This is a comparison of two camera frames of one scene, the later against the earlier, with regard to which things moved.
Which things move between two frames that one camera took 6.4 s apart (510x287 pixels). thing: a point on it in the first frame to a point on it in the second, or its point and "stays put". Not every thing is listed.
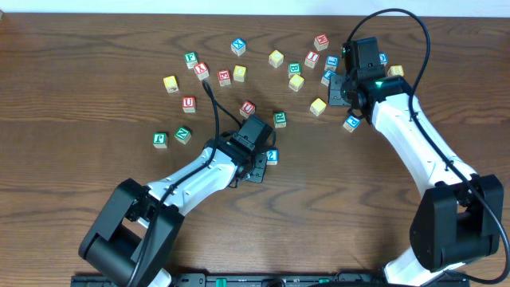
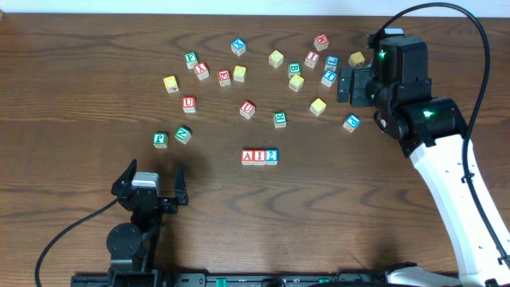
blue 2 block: x=272 y=156 stays put
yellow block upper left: x=239 y=73 stays put
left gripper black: x=258 y=170 to x=166 y=202
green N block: x=183 y=134 stays put
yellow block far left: x=170 y=84 stays put
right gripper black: x=338 y=92 to x=359 y=87
